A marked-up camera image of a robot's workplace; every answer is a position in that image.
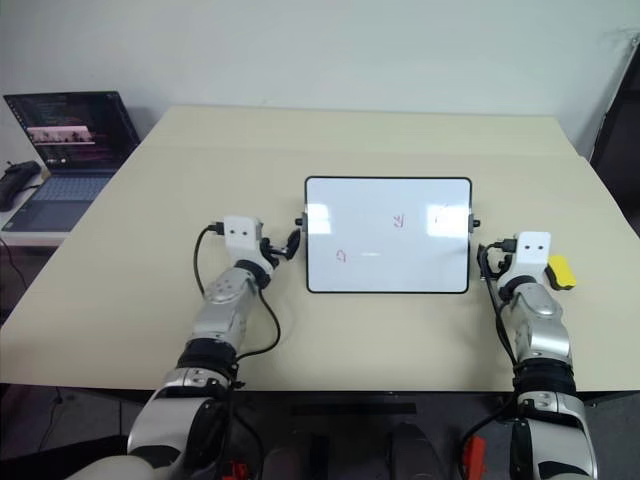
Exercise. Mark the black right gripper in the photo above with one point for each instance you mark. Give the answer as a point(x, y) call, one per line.
point(503, 265)

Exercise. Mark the black handheld controller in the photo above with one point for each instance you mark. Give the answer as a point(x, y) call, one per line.
point(17, 181)

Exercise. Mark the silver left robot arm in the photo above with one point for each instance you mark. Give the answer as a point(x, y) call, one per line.
point(225, 310)

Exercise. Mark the red clip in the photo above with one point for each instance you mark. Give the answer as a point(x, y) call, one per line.
point(238, 471)
point(475, 452)

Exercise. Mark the black framed whiteboard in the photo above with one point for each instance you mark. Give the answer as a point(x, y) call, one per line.
point(387, 235)

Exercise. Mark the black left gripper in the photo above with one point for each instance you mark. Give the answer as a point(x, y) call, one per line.
point(267, 248)

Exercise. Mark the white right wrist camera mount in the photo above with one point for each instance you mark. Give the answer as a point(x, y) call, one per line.
point(531, 254)

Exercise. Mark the yellow whiteboard eraser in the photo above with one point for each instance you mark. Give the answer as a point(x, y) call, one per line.
point(562, 272)

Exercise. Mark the dark panel with pale frame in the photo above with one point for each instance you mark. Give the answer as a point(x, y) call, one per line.
point(622, 125)

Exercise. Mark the beige robot torso shell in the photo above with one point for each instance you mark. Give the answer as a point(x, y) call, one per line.
point(115, 466)

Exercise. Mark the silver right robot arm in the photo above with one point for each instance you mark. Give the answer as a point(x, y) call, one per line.
point(540, 320)

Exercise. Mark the open grey laptop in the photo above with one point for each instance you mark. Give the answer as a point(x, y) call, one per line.
point(65, 150)

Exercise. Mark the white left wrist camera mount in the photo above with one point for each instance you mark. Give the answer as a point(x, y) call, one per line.
point(242, 238)

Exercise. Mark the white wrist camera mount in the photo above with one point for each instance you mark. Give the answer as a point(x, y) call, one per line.
point(531, 254)
point(242, 238)

